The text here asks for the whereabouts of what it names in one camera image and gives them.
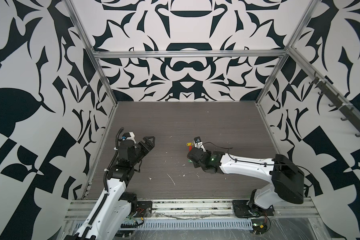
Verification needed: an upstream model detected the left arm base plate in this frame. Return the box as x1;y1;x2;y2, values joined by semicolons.
132;200;153;218

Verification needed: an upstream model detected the black wall hook rail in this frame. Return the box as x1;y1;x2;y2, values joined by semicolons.
309;72;360;138

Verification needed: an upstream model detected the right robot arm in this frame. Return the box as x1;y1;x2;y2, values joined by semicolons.
187;147;305;216

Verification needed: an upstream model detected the white slotted cable duct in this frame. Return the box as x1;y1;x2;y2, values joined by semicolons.
120;219;253;231

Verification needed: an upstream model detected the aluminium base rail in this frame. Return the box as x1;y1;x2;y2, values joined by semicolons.
64;198;320;221

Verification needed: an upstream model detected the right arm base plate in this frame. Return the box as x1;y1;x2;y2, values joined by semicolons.
232;200;274;219

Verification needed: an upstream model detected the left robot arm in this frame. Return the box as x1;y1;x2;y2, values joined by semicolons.
65;132;156;240

